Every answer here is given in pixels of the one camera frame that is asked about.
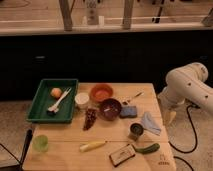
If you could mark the green plastic cup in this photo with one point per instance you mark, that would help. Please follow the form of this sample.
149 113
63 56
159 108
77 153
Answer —
40 143

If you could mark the light blue cloth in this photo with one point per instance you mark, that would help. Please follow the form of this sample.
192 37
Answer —
149 124

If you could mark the metal cup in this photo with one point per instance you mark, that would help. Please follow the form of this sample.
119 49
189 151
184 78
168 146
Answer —
136 130

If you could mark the dark red grape bunch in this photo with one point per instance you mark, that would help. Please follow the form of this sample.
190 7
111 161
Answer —
90 118

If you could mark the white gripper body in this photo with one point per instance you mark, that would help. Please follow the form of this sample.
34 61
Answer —
168 116

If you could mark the green plastic tray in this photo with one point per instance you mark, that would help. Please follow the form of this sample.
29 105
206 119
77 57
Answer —
38 112

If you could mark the green cucumber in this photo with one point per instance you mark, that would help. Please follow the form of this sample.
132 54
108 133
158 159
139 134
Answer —
149 149

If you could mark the black rectangular box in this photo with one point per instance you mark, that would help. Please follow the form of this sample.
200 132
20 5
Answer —
121 155

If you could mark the white plastic fork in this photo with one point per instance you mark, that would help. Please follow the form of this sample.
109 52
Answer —
54 107

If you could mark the white small cup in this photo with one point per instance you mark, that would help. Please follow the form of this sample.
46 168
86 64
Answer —
82 100

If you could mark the orange fruit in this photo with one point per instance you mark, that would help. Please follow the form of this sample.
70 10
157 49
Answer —
56 93

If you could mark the blue sponge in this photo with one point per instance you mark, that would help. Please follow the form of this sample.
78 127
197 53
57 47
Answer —
128 112

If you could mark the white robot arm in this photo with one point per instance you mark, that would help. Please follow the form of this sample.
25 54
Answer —
185 83

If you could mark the yellow banana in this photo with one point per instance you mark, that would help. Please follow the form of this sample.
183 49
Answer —
91 145

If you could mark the dark purple bowl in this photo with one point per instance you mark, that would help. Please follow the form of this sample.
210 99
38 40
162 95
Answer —
110 109

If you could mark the orange bowl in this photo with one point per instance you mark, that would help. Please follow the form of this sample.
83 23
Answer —
100 92

